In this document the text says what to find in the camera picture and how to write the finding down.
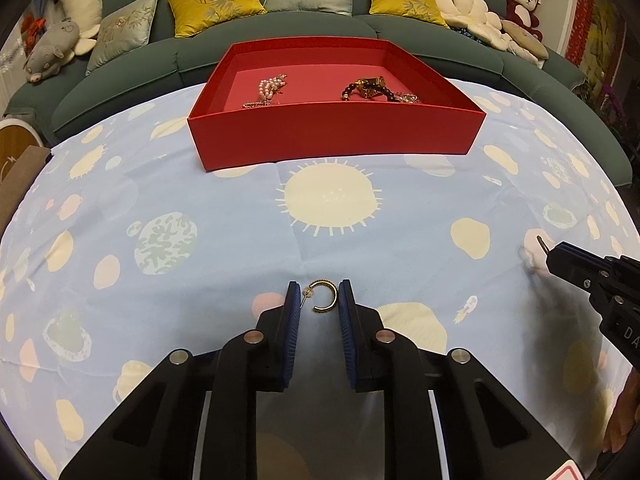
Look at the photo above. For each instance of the brown round plush cushion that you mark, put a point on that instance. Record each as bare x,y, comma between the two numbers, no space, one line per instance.
525,39

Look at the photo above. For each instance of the white round wooden device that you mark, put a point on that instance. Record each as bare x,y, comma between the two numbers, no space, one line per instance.
16,136

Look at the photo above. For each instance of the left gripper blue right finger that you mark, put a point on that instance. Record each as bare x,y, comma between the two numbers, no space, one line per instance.
345,301

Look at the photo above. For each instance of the red wall hanging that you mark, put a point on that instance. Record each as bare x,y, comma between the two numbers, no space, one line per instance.
577,41

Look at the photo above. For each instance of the green sectional sofa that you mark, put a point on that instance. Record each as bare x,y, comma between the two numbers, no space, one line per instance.
76,98

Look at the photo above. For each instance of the red monkey plush toy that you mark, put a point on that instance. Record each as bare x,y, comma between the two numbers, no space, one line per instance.
522,12

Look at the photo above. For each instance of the red curtain tie ornament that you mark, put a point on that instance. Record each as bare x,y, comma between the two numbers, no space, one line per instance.
31,30

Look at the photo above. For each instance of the left grey floral cushion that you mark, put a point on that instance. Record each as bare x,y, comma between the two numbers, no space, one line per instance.
125,29

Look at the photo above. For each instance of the white cow plush pillow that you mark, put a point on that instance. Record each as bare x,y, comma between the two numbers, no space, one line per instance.
87,14

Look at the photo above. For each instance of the white flower shaped cushion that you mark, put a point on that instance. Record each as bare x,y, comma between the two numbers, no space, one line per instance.
475,17

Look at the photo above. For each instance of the silver wristwatch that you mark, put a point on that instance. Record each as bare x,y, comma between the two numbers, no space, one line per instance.
406,97

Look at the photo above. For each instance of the red jewelry box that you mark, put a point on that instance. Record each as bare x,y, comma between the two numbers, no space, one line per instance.
310,97

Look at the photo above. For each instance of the right hand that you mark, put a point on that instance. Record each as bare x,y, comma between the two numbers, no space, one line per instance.
625,415

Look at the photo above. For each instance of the grey pig plush toy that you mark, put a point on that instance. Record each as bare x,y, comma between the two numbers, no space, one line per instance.
52,51

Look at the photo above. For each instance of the gold hoop earring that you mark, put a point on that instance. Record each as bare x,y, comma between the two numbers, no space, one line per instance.
320,295

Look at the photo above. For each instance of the left yellow floral cushion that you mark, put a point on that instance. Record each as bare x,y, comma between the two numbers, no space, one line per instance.
191,17

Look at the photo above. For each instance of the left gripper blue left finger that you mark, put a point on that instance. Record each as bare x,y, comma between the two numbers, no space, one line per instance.
292,307

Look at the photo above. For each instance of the blue planet print tablecloth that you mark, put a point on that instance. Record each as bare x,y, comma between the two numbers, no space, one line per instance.
125,249

